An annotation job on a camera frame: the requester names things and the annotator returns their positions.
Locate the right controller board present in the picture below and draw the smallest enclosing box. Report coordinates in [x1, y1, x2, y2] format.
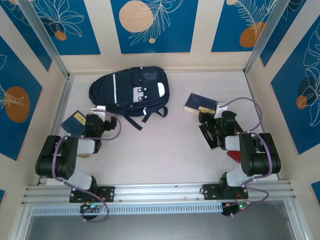
[221, 201, 251, 218]

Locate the aluminium front rail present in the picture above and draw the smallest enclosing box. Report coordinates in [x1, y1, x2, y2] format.
[21, 179, 297, 206]

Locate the left aluminium corner post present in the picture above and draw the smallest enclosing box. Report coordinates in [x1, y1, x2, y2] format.
[18, 0, 70, 79]

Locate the white slotted cable duct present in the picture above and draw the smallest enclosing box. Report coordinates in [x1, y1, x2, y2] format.
[32, 202, 223, 216]

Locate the navy book with yellow label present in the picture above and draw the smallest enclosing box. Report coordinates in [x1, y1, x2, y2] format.
[60, 111, 87, 137]

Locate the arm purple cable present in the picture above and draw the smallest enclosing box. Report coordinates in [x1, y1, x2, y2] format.
[223, 96, 272, 220]
[52, 113, 123, 223]

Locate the aluminium side rail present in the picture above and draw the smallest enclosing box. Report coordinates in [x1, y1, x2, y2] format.
[37, 73, 75, 186]
[243, 71, 282, 181]

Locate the left controller board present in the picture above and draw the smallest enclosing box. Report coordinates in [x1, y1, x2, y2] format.
[79, 202, 104, 215]

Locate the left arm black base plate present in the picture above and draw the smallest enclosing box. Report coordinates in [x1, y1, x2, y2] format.
[69, 185, 116, 203]

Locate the black book with antler print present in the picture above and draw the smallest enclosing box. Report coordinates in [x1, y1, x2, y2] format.
[198, 122, 221, 151]

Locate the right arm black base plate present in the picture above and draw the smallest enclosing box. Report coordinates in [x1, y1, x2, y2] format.
[202, 183, 250, 201]

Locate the aluminium corner post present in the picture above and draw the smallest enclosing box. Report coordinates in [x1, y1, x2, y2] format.
[244, 0, 287, 75]
[18, 0, 70, 79]

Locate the right aluminium side rail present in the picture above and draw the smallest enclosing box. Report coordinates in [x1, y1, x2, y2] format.
[243, 71, 282, 181]

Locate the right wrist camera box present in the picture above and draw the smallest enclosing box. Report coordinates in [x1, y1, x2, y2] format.
[215, 101, 229, 113]

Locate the navy blue backpack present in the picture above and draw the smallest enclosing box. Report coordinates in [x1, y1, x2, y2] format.
[88, 66, 171, 131]

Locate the navy book with line drawing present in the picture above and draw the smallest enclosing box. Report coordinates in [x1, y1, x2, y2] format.
[183, 92, 218, 115]

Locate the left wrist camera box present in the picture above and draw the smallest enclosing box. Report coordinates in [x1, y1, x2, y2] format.
[91, 105, 107, 118]

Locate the left aluminium side rail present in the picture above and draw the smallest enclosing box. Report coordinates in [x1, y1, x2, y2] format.
[37, 73, 75, 186]

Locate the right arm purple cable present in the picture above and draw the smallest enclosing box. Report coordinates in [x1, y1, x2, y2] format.
[223, 96, 272, 220]

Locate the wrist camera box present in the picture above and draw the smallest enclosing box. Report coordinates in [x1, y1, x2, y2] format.
[215, 101, 229, 113]
[91, 105, 107, 118]

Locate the controller board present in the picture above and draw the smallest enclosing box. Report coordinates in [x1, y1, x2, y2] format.
[79, 202, 104, 215]
[221, 201, 251, 218]

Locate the red leather wallet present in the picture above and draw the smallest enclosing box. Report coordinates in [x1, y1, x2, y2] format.
[226, 149, 242, 165]

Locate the right aluminium corner post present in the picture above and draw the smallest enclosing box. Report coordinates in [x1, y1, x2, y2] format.
[244, 0, 287, 75]

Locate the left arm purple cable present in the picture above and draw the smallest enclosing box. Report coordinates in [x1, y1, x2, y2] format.
[52, 113, 123, 223]

